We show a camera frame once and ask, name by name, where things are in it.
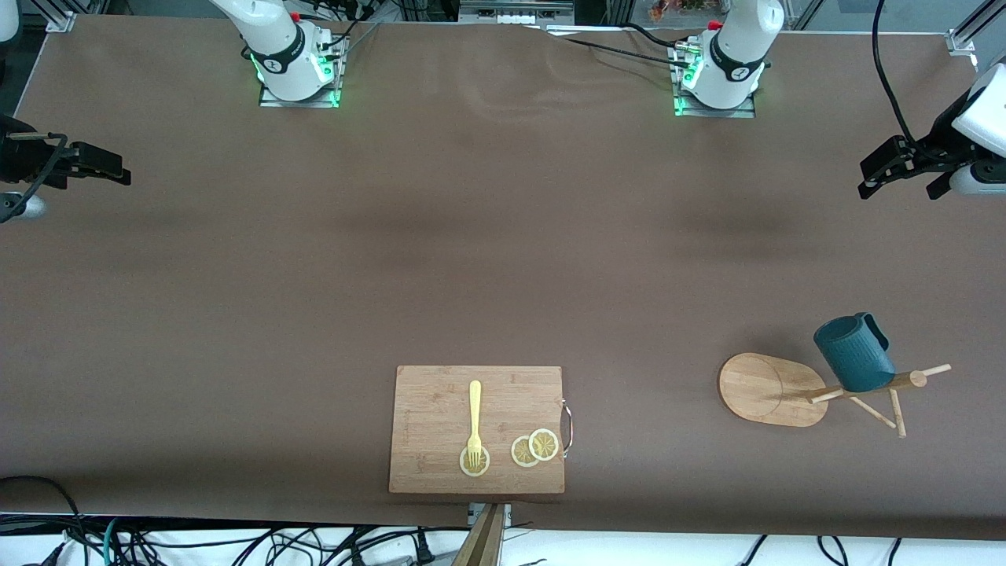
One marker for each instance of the teal cup yellow inside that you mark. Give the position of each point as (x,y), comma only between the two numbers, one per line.
(853,354)

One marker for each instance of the wooden mug rack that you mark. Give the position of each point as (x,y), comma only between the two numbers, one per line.
(762,389)

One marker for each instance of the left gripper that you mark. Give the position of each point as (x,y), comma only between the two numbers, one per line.
(941,141)

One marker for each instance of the wooden beam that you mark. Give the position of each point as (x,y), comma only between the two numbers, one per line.
(483,542)

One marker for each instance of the grey power strip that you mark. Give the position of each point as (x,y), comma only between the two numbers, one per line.
(515,12)

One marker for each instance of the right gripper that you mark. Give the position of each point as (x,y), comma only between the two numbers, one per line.
(25,159)

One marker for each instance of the black power plug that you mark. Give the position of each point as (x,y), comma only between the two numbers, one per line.
(424,549)

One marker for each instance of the lemon slice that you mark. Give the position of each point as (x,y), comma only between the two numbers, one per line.
(544,445)
(520,453)
(475,473)

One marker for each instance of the aluminium frame corner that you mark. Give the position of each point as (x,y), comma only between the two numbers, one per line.
(61,21)
(971,31)

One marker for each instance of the yellow plastic fork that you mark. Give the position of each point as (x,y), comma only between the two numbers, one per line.
(475,409)

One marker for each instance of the small metal bracket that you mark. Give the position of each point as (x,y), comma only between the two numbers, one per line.
(474,511)

